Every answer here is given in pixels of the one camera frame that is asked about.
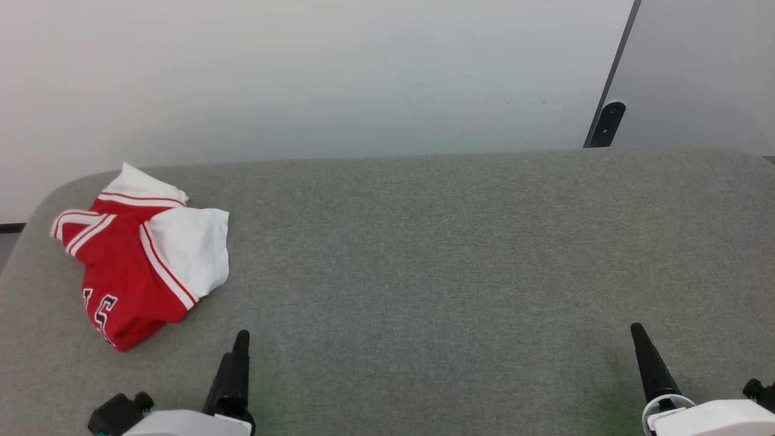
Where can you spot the dark baseboard strip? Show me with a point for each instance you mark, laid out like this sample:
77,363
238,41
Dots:
11,227

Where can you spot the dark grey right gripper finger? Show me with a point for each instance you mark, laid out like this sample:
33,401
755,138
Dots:
654,363

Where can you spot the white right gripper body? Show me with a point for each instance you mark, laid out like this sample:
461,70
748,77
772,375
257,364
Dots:
714,421

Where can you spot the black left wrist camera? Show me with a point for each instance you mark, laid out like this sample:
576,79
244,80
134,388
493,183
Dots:
118,413

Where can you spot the black rounded wall bracket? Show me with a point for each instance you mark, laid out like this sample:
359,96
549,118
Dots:
608,124

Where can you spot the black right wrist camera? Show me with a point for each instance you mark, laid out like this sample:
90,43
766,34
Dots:
761,393

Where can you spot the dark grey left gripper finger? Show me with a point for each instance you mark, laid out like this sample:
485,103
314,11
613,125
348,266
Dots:
221,381
241,369

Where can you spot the red and white sports jersey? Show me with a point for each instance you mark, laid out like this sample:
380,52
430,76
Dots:
127,272

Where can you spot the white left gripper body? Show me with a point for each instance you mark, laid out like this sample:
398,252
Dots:
181,425

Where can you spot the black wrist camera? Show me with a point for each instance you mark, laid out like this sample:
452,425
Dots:
761,393
118,413

